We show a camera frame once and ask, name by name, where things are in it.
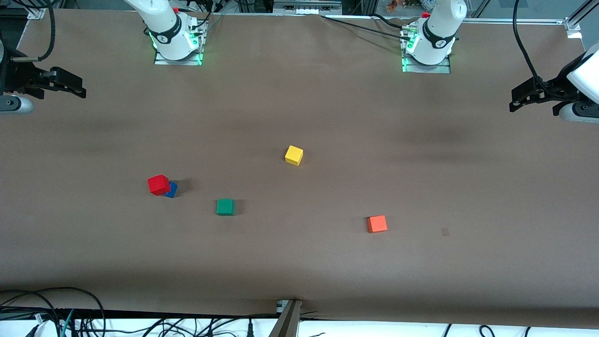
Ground red wooden cube block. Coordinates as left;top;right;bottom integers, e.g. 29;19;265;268
147;175;171;196

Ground grey power strip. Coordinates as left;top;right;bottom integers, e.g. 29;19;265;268
274;0;342;15

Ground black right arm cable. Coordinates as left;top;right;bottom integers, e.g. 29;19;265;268
10;0;57;63

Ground aluminium frame profile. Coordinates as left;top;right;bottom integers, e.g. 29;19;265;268
19;0;47;19
564;0;599;38

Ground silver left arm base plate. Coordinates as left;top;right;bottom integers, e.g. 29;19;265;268
401;26;452;74

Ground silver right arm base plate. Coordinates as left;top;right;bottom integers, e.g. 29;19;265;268
154;19;206;66

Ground short black base cable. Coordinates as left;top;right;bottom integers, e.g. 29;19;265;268
370;13;408;29

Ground long black base cable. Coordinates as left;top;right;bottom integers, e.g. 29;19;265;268
321;14;412;39

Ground black looped floor cable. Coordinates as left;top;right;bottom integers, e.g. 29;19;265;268
0;287;106;337

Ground teal floor cable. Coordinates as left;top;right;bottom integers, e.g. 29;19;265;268
59;309;75;337

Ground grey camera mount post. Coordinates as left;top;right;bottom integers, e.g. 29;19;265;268
269;300;302;337

